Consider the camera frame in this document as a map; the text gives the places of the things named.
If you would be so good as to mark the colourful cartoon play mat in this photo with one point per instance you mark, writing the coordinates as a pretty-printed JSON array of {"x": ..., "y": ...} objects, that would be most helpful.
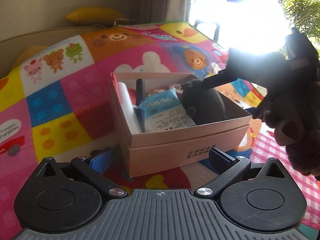
[{"x": 57, "y": 103}]

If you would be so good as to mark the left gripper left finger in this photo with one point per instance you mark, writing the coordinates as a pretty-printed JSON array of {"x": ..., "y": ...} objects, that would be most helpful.
[{"x": 90, "y": 171}]

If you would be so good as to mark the potted palm plant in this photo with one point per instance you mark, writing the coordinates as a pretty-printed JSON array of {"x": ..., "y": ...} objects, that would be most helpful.
[{"x": 303, "y": 15}]

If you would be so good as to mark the gloved right hand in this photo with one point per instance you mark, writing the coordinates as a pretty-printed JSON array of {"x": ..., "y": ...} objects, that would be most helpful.
[{"x": 295, "y": 120}]

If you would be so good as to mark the black cylinder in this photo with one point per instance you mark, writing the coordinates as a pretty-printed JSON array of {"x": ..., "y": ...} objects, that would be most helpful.
[{"x": 140, "y": 96}]

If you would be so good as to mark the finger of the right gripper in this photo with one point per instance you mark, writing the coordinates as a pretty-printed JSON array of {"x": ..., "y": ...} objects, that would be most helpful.
[{"x": 221, "y": 78}]

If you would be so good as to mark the black plush toy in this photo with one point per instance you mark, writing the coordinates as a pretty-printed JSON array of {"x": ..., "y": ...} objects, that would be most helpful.
[{"x": 204, "y": 106}]

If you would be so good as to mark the white foam rocket toy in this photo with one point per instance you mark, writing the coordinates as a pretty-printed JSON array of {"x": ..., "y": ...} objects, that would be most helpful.
[{"x": 126, "y": 106}]

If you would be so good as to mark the toy pudding cake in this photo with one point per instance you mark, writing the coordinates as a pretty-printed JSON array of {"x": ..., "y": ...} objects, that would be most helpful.
[{"x": 177, "y": 87}]

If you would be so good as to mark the yellow pillow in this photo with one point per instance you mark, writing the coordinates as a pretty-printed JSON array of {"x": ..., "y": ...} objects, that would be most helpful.
[
  {"x": 87, "y": 16},
  {"x": 28, "y": 53}
]

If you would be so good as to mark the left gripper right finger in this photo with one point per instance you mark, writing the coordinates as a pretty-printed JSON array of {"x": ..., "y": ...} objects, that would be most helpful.
[{"x": 230, "y": 170}]

